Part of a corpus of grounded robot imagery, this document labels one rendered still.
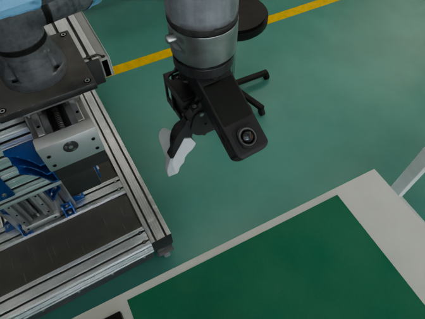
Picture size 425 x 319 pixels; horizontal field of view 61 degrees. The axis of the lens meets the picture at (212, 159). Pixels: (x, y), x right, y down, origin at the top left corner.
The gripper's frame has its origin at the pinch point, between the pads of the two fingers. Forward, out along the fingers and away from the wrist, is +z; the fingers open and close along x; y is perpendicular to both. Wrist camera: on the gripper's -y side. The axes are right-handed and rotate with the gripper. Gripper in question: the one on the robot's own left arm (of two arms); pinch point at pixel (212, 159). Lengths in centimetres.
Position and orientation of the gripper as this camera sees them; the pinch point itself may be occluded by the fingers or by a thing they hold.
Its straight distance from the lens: 56.5
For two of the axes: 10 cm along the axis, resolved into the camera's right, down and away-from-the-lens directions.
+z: 0.0, 5.5, 8.3
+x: -8.7, 4.1, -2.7
